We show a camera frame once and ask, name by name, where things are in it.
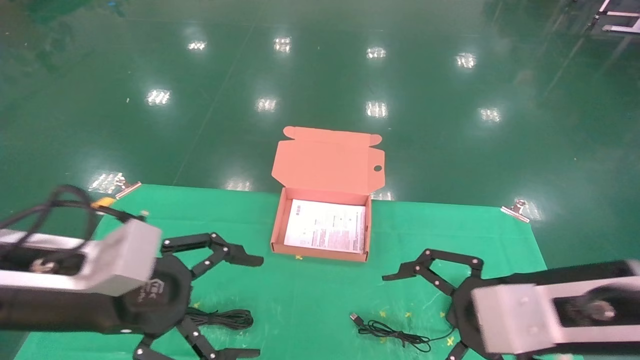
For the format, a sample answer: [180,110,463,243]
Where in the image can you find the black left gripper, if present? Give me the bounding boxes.
[0,232,264,360]

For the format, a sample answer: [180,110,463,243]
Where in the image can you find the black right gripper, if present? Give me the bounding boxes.
[382,248,640,360]

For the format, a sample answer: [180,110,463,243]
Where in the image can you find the black data cable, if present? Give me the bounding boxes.
[186,307,254,331]

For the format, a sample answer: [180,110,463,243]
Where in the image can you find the open brown cardboard box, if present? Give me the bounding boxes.
[270,126,386,263]

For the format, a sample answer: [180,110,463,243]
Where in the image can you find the green table mat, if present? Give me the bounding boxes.
[15,184,584,360]

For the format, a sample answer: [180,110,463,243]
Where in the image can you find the silver metal binder clip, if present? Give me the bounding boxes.
[114,176,142,200]
[500,199,531,223]

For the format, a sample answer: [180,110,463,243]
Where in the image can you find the white printed paper leaflet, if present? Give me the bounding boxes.
[283,199,367,254]

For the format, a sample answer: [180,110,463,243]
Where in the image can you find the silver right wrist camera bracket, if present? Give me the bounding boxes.
[472,276,640,356]

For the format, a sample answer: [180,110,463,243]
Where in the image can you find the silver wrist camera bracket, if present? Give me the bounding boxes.
[0,219,162,297]
[472,276,640,356]

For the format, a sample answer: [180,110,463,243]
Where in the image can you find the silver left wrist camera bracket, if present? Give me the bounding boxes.
[0,219,162,297]

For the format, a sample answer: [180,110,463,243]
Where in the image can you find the white metal frame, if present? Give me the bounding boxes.
[589,0,640,36]

